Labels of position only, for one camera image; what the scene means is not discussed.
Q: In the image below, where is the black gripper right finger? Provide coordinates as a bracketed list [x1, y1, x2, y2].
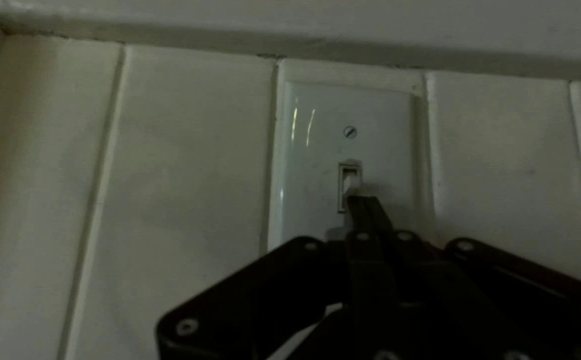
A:
[366, 191, 581, 360]

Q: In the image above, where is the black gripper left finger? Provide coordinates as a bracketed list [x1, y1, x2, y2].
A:
[155, 191, 376, 360]

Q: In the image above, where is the white switch toggle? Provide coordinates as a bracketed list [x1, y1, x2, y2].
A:
[340, 163, 362, 201]

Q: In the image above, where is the white light switch plate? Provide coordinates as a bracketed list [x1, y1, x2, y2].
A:
[264, 78, 435, 255]

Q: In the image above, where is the grey wall shelf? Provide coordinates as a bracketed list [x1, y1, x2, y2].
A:
[0, 0, 581, 86]

